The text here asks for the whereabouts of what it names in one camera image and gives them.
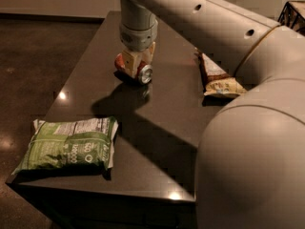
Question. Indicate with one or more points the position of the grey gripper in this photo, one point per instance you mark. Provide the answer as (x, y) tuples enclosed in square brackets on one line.
[(138, 36)]

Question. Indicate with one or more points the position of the red coke can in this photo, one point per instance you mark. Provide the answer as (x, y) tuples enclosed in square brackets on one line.
[(144, 71)]

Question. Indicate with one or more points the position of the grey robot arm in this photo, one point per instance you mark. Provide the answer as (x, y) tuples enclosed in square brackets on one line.
[(250, 166)]

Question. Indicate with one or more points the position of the brown chip bag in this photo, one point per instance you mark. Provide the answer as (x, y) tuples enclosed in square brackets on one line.
[(216, 82)]

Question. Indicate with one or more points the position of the green chip bag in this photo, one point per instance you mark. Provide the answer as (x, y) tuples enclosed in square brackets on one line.
[(59, 145)]

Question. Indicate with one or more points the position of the black wire basket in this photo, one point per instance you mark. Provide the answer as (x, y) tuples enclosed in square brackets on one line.
[(293, 16)]

